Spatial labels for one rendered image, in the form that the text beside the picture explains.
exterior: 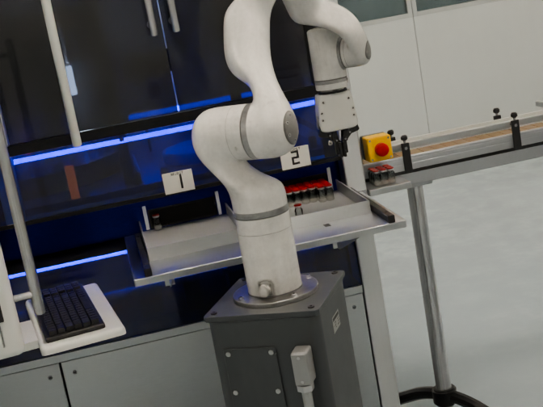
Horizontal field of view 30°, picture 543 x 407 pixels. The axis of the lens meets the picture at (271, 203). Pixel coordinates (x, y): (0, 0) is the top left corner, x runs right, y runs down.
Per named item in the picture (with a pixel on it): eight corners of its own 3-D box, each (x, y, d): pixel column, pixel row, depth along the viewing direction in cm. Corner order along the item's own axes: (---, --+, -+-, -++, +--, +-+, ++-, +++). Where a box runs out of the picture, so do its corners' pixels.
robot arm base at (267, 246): (306, 305, 212) (292, 220, 208) (221, 311, 218) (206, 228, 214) (327, 275, 229) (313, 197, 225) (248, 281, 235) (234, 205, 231)
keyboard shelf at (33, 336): (-4, 316, 272) (-7, 307, 271) (98, 290, 279) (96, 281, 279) (7, 369, 230) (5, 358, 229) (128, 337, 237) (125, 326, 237)
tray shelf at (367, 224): (124, 242, 293) (124, 237, 292) (355, 193, 303) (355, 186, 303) (135, 287, 247) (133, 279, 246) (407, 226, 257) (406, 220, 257)
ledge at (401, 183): (357, 188, 309) (356, 182, 309) (397, 179, 311) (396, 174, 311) (370, 196, 296) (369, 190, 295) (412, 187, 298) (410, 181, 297)
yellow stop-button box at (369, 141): (363, 159, 300) (359, 136, 299) (386, 154, 301) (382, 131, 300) (370, 163, 293) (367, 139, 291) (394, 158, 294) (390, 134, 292)
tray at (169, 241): (141, 232, 293) (138, 221, 292) (228, 214, 297) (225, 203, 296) (149, 261, 260) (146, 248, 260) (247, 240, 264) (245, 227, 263)
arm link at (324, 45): (354, 73, 260) (322, 77, 264) (347, 22, 257) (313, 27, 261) (343, 78, 253) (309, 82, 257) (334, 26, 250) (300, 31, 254)
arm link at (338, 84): (343, 73, 263) (345, 86, 264) (310, 80, 262) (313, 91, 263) (352, 76, 255) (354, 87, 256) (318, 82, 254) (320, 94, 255)
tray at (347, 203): (254, 208, 298) (251, 197, 297) (338, 190, 302) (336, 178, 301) (276, 233, 265) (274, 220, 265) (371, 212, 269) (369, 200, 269)
